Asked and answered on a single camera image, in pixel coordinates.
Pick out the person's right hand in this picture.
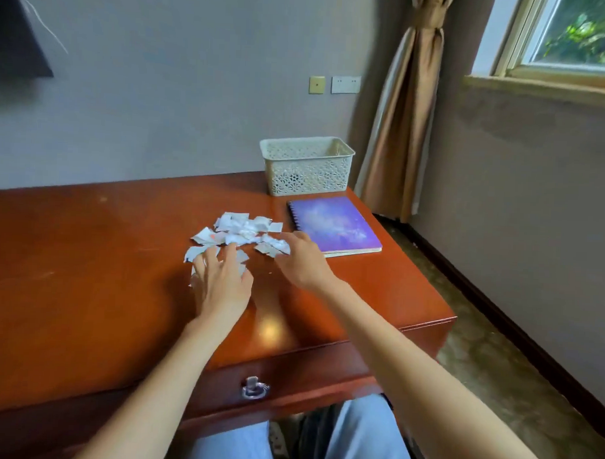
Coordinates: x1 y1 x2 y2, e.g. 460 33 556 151
272 230 341 294

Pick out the person's left hand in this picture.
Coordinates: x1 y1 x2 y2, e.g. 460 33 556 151
187 242 256 331

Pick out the pile of torn paper scraps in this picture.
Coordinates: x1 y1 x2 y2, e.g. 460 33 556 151
183 210 293 291

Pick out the person's left forearm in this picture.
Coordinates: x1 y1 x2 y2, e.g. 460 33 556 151
72 312 233 459

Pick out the person's right forearm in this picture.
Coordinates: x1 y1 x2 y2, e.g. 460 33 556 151
310 278 564 459

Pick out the purple galaxy spiral notebook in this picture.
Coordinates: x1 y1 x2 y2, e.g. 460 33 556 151
285 194 385 260

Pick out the white lattice plastic basket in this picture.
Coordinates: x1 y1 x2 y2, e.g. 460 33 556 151
257 133 356 199

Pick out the wooden desk drawer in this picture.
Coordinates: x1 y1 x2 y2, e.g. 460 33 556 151
176 309 456 443

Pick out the brown wooden desk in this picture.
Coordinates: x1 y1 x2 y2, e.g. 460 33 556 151
0 162 462 459

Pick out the person's left leg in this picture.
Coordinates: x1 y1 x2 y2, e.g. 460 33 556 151
183 418 273 459

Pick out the person's leg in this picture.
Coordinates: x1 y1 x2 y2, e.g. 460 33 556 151
183 418 273 459
321 391 420 459

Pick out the person's right leg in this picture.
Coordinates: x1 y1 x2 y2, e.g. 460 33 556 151
321 391 420 459

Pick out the brown curtain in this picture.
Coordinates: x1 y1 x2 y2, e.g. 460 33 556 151
353 0 458 225

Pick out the dark skirting board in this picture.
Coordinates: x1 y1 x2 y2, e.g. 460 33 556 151
366 214 605 442

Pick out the window sill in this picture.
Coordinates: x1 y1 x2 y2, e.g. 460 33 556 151
463 74 605 110

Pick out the white framed window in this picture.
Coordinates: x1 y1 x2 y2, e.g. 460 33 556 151
492 0 605 90

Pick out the silver drawer ring handle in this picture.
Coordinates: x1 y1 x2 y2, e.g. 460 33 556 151
241 376 271 401

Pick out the white wall socket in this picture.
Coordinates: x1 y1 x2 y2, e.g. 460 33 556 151
331 75 362 95

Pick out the thin white cable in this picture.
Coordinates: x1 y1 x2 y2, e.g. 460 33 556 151
20 0 72 55

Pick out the black wall television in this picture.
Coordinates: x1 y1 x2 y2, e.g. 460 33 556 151
0 0 57 80

